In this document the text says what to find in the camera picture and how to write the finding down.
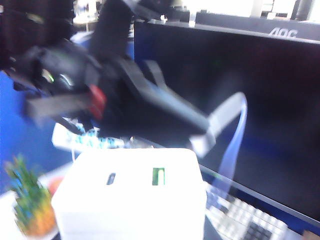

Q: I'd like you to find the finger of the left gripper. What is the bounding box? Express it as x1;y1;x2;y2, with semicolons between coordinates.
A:
141;59;170;89
99;59;210;149

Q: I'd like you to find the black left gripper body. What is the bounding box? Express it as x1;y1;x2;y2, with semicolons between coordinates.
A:
12;43;118;136

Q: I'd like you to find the white Type-C charging cable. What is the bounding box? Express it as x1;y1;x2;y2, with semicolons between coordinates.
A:
188;91;249;191

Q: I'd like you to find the white charging base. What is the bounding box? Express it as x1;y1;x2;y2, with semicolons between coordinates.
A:
51;147;208;240

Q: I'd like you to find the blue cubicle partition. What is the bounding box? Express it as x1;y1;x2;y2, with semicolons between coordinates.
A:
0;69;76;195

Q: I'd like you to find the grey background monitor back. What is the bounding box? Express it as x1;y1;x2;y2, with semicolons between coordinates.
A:
194;11;320;42

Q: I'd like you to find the black AOC computer monitor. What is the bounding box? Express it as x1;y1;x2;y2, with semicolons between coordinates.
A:
133;19;320;227

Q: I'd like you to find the white and grey keyboard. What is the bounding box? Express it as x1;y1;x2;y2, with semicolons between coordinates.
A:
203;181;291;240

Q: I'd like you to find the Rubik's cube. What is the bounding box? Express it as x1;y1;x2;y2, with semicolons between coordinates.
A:
3;153;57;238

